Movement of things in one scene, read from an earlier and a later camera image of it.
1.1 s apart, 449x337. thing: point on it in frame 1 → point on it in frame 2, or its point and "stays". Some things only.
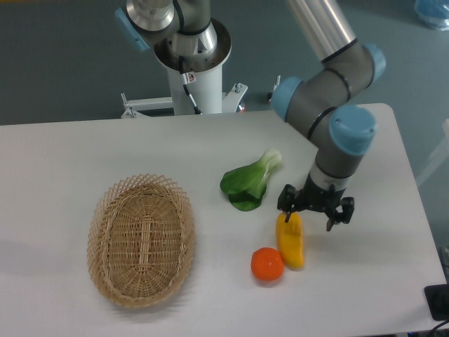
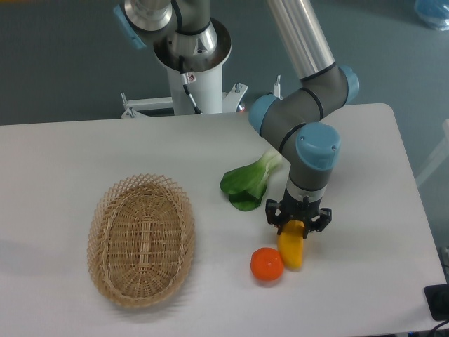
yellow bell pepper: [290, 239] stays
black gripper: [313, 197] → [293, 210]
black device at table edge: [438, 300] stays
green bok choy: [246, 185] stays
